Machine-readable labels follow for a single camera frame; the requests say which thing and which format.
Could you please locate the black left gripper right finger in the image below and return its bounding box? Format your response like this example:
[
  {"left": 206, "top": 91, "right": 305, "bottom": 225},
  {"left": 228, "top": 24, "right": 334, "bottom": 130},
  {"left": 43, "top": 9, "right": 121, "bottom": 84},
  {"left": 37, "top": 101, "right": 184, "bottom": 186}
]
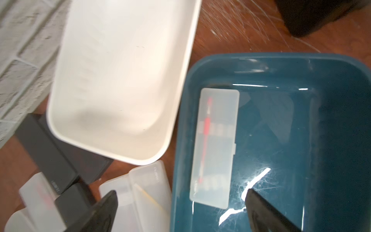
[{"left": 245, "top": 188, "right": 301, "bottom": 232}]

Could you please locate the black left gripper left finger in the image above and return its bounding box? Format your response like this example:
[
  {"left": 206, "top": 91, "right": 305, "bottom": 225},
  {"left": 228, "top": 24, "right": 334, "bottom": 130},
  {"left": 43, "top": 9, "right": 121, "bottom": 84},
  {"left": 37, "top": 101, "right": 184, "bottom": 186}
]
[{"left": 65, "top": 190, "right": 118, "bottom": 232}]

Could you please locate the clear pencil case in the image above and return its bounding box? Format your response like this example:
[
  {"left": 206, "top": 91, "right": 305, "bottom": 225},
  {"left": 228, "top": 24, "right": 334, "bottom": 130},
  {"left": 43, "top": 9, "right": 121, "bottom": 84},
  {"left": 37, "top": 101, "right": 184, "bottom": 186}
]
[
  {"left": 19, "top": 173, "right": 66, "bottom": 232},
  {"left": 99, "top": 174, "right": 142, "bottom": 232},
  {"left": 189, "top": 88, "right": 240, "bottom": 209},
  {"left": 129, "top": 160, "right": 172, "bottom": 232}
]

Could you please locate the black pencil case near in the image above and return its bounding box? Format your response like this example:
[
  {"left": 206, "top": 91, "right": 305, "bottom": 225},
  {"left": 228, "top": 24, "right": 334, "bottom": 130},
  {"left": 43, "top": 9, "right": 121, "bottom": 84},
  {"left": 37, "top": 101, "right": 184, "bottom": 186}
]
[{"left": 55, "top": 183, "right": 96, "bottom": 227}]

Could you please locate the black pencil case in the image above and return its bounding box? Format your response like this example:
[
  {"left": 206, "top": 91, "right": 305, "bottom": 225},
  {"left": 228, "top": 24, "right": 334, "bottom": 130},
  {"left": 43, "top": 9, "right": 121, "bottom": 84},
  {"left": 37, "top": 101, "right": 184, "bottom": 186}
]
[
  {"left": 55, "top": 183, "right": 96, "bottom": 227},
  {"left": 39, "top": 114, "right": 113, "bottom": 184},
  {"left": 15, "top": 114, "right": 78, "bottom": 195}
]

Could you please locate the black pencil case far right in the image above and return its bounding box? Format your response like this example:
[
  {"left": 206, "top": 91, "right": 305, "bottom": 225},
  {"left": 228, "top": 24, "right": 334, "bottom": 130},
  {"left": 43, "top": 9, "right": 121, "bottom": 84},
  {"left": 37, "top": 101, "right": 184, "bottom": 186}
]
[{"left": 39, "top": 114, "right": 113, "bottom": 184}]

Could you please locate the clear pencil case rounded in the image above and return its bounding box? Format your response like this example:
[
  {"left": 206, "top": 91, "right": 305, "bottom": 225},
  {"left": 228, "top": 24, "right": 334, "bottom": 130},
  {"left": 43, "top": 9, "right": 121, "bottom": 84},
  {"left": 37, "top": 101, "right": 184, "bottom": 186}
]
[{"left": 4, "top": 211, "right": 30, "bottom": 232}]

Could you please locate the black pencil case far left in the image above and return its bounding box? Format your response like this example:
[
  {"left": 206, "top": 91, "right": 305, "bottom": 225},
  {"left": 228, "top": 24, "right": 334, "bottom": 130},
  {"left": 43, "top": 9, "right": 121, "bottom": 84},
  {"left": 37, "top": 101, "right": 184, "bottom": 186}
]
[{"left": 15, "top": 114, "right": 78, "bottom": 195}]

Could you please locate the teal plastic tray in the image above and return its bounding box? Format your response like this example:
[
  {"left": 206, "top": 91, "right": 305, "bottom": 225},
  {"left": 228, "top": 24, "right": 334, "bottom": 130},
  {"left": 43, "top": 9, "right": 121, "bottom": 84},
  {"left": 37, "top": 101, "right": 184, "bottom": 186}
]
[{"left": 170, "top": 53, "right": 371, "bottom": 232}]

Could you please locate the white plastic tray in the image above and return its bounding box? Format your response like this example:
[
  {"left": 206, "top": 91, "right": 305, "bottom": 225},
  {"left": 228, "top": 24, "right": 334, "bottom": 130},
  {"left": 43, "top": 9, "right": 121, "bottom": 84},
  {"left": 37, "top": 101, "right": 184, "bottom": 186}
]
[{"left": 47, "top": 1, "right": 202, "bottom": 165}]

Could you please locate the black plastic toolbox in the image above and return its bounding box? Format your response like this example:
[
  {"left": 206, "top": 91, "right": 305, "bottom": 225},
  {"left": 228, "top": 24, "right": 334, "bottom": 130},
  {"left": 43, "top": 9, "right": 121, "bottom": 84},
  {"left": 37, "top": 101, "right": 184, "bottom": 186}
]
[{"left": 274, "top": 0, "right": 371, "bottom": 38}]

